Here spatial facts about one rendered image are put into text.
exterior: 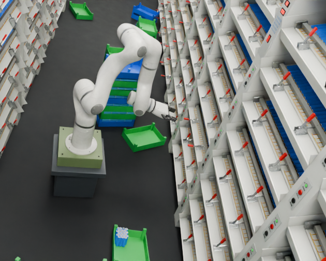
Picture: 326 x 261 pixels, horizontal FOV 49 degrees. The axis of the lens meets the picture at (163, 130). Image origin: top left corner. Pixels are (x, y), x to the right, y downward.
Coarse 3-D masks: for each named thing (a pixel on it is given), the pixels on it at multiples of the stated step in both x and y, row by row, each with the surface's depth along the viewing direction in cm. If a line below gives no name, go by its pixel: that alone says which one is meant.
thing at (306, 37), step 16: (288, 16) 143; (304, 16) 144; (320, 16) 144; (288, 32) 144; (304, 32) 142; (320, 32) 137; (288, 48) 141; (304, 48) 132; (320, 48) 129; (304, 64) 126; (320, 64) 124; (320, 80) 117; (320, 96) 115
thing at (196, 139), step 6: (192, 102) 256; (198, 102) 256; (192, 108) 257; (192, 114) 252; (192, 126) 242; (198, 126) 241; (192, 132) 238; (204, 132) 236; (198, 138) 232; (198, 144) 228; (198, 156) 220; (198, 162) 210
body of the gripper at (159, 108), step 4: (156, 104) 218; (160, 104) 221; (164, 104) 224; (156, 108) 216; (160, 108) 218; (164, 108) 220; (152, 112) 217; (156, 112) 217; (160, 112) 217; (164, 112) 217; (168, 112) 219; (160, 116) 218
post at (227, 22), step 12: (228, 0) 217; (228, 12) 214; (228, 24) 219; (216, 36) 226; (216, 48) 229; (204, 72) 241; (192, 96) 253; (180, 120) 273; (180, 132) 275; (168, 144) 295
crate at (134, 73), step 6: (108, 54) 266; (126, 66) 276; (132, 66) 279; (138, 66) 281; (120, 72) 258; (126, 72) 260; (132, 72) 262; (138, 72) 274; (126, 78) 263; (132, 78) 265
